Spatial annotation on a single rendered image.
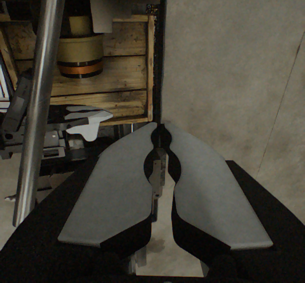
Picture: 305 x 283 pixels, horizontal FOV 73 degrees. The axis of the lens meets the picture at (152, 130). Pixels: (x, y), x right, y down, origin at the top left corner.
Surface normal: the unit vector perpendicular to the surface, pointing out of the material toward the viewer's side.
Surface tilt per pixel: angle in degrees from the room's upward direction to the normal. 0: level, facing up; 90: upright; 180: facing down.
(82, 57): 11
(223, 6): 0
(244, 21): 0
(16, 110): 3
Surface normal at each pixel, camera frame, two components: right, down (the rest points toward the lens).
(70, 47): 0.09, 0.56
